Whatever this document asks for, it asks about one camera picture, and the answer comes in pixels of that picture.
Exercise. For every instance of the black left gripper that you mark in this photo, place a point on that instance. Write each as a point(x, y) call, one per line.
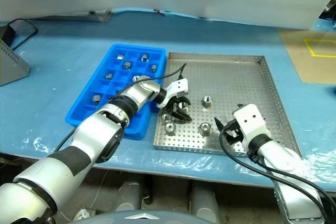
point(172, 107)

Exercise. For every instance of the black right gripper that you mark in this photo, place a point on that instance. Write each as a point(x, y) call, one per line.
point(233, 133)

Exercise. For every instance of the steel nut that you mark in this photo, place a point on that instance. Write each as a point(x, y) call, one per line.
point(207, 101)
point(170, 128)
point(204, 128)

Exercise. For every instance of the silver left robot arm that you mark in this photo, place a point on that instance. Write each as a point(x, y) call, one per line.
point(92, 132)

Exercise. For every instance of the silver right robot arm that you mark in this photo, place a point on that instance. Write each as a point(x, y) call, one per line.
point(278, 155)

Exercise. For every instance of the perforated steel tray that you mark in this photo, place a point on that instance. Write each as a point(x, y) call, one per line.
point(236, 82)

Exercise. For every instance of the blue plastic compartment tray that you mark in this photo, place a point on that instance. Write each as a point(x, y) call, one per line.
point(86, 108)

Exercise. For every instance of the flat grey tray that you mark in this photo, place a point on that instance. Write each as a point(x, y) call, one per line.
point(78, 16)

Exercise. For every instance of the flat metal roller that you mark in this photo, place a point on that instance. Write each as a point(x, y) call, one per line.
point(120, 57)

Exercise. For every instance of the brown cardboard sheet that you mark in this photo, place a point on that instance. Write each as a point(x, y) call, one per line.
point(296, 64)

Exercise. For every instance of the grey rounded cylinder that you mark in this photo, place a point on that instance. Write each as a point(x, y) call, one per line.
point(130, 195)
point(204, 200)

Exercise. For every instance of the small red and black item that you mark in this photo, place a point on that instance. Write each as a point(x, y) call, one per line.
point(159, 12)

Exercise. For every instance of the yellow tape square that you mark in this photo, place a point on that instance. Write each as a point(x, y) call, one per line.
point(309, 48)

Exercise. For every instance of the dark rounded shape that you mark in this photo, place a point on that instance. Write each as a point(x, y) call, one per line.
point(118, 218)

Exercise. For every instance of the dark background equipment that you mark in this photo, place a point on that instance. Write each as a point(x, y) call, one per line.
point(329, 11)

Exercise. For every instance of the black block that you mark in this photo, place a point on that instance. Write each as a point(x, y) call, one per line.
point(7, 34)

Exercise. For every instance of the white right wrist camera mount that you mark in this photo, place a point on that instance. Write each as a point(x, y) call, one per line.
point(249, 119)

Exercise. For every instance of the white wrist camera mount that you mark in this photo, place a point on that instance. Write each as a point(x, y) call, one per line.
point(249, 119)
point(178, 86)

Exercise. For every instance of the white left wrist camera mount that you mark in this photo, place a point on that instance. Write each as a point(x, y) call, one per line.
point(178, 86)

